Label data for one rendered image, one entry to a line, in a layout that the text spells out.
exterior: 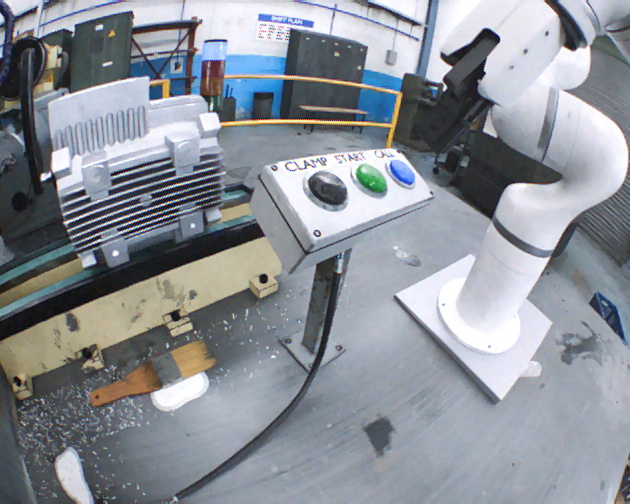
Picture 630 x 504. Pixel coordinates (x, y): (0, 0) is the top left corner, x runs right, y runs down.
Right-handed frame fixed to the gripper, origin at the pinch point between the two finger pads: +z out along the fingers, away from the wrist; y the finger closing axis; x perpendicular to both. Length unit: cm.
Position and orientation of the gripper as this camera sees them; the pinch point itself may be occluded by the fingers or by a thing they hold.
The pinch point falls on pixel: (442, 128)
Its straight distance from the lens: 26.2
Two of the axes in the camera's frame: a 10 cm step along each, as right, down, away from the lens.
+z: -4.1, 4.8, 7.8
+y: -7.5, 3.1, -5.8
